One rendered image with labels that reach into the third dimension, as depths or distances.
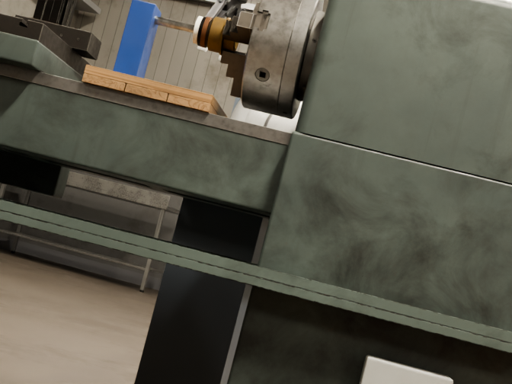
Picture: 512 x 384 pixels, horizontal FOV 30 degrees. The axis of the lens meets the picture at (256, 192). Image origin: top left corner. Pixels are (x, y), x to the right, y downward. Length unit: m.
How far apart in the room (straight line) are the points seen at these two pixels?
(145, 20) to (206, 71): 7.87
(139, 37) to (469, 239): 0.92
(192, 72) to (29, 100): 8.05
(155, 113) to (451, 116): 0.65
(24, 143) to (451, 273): 0.99
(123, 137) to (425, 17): 0.72
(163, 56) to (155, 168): 8.26
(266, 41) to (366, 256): 0.54
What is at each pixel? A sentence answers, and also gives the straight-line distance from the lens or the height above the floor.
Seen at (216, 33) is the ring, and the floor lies 1.07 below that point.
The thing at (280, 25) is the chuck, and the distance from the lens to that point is 2.19.
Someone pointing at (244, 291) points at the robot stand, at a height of 0.48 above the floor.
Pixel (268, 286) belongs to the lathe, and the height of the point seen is 0.53.
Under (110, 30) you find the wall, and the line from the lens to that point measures 10.68.
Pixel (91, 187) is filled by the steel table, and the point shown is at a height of 0.84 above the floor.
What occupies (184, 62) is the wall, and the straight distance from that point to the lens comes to 10.31.
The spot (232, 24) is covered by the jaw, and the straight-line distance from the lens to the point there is 2.27.
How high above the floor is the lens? 0.58
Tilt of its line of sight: 4 degrees up
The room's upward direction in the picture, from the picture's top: 15 degrees clockwise
